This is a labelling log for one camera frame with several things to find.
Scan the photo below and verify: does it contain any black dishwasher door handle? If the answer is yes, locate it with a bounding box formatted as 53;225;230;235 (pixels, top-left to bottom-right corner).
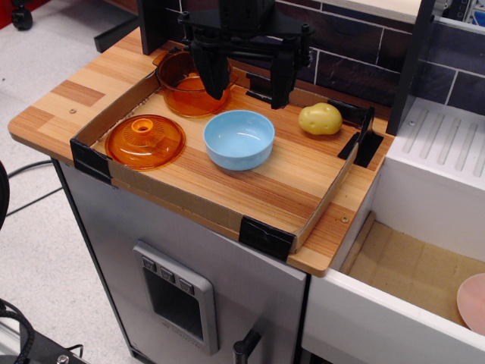
233;330;261;364

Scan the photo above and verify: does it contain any black floor cable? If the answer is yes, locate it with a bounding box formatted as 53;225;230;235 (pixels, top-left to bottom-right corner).
5;159;64;217

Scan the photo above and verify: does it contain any orange transparent pot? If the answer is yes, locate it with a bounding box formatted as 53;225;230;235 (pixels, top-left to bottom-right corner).
153;49;238;118

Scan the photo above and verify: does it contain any white toy sink unit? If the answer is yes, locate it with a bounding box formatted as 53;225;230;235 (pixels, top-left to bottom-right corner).
302;99;484;363

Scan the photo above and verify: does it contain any pink plate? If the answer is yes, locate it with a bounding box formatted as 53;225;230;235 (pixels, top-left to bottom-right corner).
456;273;484;335

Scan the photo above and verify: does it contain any orange transparent pot lid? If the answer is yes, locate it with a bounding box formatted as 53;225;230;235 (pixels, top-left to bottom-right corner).
105;115;186;171

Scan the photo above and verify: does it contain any light blue bowl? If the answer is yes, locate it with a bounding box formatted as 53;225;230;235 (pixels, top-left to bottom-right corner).
203;110;275;171

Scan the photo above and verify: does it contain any yellow toy potato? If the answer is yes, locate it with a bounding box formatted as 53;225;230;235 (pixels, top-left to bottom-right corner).
299;102;343;136

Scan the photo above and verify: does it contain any black equipment with cables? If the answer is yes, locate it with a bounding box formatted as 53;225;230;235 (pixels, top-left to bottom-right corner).
1;300;86;363

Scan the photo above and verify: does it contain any grey toy dishwasher cabinet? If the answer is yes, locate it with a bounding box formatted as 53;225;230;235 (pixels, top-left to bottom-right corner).
55;162;307;363

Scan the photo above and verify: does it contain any cardboard fence with black tape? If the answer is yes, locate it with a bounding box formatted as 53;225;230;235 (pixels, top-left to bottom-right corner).
71;63;393;275

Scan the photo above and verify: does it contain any black metal frame base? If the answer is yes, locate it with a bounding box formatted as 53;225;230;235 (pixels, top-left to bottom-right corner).
94;17;139;53

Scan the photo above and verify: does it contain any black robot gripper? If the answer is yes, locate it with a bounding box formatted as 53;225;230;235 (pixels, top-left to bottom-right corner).
178;1;314;109

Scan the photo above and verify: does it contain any black caster wheel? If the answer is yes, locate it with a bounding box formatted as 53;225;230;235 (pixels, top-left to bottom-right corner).
11;0;33;31

